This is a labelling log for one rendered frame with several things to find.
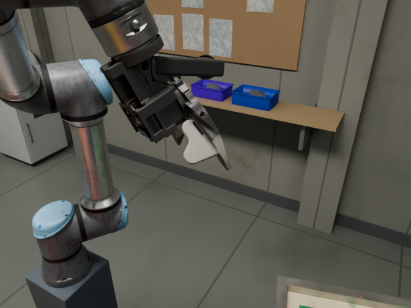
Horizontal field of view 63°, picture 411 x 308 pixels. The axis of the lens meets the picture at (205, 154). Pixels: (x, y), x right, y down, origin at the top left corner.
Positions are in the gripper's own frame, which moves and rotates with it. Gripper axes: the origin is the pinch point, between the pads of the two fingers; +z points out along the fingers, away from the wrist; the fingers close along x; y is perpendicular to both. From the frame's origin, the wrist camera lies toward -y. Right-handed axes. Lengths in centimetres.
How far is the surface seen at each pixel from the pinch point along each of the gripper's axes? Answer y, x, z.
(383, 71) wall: -182, -88, 97
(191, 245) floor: -17, -164, 173
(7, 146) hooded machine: 62, -396, 83
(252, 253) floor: -49, -129, 191
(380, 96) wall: -176, -89, 114
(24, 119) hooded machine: 28, -360, 59
